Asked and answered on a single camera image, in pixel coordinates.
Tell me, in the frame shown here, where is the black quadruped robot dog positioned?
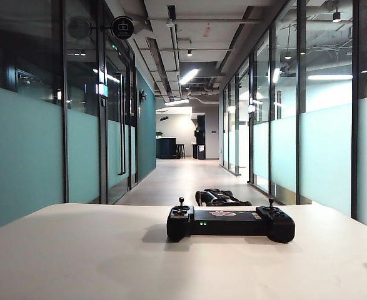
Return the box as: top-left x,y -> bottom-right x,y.
194,188 -> 253,207

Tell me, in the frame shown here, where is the black dual-joystick remote control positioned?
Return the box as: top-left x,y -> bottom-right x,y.
166,196 -> 296,244

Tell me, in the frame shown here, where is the long office ceiling light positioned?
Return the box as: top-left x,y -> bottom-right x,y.
307,74 -> 353,81

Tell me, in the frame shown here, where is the round black hanging sign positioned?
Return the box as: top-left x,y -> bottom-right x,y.
111,16 -> 135,39

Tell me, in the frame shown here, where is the tall black cabinet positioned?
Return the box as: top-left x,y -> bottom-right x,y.
193,114 -> 207,161

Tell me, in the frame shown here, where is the long black door handle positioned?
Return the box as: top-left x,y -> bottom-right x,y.
118,72 -> 126,176

